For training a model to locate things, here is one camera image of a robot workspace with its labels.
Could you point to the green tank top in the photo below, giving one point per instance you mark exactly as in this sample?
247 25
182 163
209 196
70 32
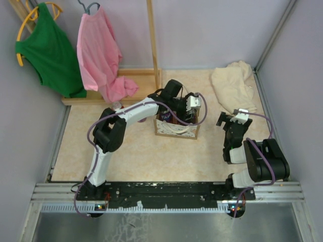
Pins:
48 49

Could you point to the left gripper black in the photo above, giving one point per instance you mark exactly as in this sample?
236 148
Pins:
183 114

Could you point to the yellow clothes hanger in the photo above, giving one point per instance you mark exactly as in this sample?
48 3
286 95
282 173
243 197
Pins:
32 16

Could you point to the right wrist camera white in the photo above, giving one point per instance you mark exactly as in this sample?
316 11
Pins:
241 115

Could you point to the pink shirt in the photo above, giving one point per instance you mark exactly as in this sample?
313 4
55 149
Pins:
99 57

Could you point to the aluminium frame rail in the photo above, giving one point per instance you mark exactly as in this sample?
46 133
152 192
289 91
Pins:
60 197

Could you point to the red can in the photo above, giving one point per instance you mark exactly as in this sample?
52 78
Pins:
117 106

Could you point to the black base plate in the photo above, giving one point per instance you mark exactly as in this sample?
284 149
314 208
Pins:
157 195

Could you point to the wooden clothes rack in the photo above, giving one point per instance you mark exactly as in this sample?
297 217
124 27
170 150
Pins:
148 80

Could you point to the grey clothes hanger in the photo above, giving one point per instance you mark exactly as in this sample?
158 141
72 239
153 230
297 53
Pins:
87 8

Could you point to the purple can in bag left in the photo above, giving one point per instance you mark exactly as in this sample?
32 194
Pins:
165 116

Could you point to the cream folded cloth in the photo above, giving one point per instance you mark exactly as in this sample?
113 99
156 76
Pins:
230 86

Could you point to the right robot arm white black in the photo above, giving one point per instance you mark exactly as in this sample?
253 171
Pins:
265 161

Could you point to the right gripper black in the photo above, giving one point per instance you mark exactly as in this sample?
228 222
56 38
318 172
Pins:
224 117

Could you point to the canvas tote bag patterned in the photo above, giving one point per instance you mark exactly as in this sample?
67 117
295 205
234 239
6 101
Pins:
177 128

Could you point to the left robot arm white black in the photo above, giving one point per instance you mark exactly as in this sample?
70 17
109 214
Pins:
107 134

